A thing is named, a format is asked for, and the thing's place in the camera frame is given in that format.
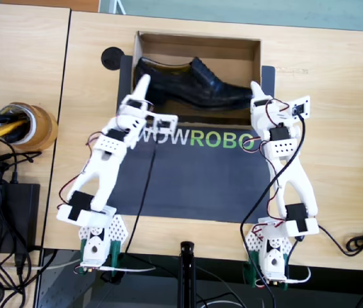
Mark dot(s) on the open cardboard box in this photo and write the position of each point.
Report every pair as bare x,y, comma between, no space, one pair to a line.
220,46

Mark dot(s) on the black camera stand pole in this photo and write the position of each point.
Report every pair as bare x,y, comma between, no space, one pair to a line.
188,272

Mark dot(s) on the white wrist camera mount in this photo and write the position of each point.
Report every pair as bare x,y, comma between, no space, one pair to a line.
168,120
305,102

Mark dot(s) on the black mat with WOWROBO print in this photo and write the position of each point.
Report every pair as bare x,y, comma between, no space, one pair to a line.
194,179

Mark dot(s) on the white perforated base plate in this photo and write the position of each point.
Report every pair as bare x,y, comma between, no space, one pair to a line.
252,239
119,229

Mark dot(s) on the brown packing tape roll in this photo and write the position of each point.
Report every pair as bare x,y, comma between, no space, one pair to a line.
45,128

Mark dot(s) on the black leather dress shoe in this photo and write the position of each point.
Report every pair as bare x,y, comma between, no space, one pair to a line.
194,86

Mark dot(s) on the black power adapter brick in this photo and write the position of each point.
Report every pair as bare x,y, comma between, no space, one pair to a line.
18,218

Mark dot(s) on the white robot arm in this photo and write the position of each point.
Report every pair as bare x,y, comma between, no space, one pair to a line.
104,167
293,179

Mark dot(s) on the green table clamp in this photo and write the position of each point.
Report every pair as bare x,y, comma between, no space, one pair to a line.
252,264
115,253
81,251
285,266

